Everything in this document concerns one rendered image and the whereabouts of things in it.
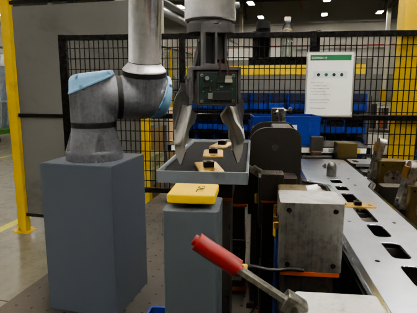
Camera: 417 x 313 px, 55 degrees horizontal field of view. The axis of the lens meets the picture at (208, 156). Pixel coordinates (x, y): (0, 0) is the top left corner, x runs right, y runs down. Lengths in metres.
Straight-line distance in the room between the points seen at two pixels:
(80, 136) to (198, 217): 0.63
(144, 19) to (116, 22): 2.28
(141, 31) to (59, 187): 0.44
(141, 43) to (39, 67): 2.66
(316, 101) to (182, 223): 1.58
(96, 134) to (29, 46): 2.72
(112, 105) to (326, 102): 1.23
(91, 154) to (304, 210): 0.59
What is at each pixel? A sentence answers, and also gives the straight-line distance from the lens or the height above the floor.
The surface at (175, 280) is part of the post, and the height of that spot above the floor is 1.05.
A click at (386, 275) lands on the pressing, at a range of 0.71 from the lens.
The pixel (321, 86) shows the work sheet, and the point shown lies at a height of 1.29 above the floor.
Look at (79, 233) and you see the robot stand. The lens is 1.09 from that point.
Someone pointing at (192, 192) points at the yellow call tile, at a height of 1.16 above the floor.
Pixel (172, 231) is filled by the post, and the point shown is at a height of 1.11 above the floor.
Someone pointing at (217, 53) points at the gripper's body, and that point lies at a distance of 0.59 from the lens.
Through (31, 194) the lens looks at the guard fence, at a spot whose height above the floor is 0.35.
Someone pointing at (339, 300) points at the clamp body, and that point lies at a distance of 0.48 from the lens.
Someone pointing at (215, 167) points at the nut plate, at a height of 1.16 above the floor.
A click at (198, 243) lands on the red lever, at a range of 0.42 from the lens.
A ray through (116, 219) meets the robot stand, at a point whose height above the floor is 0.96.
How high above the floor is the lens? 1.29
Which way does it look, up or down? 10 degrees down
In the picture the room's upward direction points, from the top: straight up
